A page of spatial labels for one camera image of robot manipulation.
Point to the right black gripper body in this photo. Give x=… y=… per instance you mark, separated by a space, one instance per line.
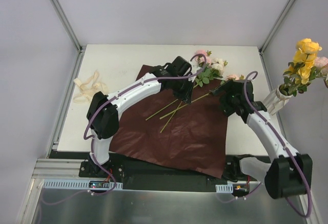
x=223 y=90

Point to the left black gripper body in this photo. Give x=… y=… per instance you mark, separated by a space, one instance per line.
x=183 y=90

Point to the artificial flower bouquet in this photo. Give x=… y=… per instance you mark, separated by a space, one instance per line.
x=214 y=69

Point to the red wrapping paper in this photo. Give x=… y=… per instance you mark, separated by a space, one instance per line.
x=194 y=139

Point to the yellow rose stem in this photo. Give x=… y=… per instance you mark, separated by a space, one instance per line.
x=301 y=70

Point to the cream ribbon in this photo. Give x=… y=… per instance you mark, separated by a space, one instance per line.
x=89 y=88

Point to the pink rose stem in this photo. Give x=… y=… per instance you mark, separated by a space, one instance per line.
x=321 y=65

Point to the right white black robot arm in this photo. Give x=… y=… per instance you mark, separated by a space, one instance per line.
x=290 y=172

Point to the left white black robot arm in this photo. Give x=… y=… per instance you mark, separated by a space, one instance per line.
x=105 y=110

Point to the white ribbed vase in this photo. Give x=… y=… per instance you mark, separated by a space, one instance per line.
x=275 y=101

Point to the right white cable duct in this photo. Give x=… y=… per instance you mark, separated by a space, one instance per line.
x=228 y=188

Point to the white cable duct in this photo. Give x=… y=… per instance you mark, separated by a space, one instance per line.
x=81 y=184
x=228 y=188

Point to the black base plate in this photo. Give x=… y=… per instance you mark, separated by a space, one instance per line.
x=144 y=176

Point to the right aluminium frame post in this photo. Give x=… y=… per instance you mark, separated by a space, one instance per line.
x=277 y=24

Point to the aluminium frame post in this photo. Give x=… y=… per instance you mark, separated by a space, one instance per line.
x=277 y=24
x=66 y=24

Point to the left white cable duct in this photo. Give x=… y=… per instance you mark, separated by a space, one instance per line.
x=81 y=184

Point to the left aluminium frame post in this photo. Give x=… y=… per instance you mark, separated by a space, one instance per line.
x=66 y=24

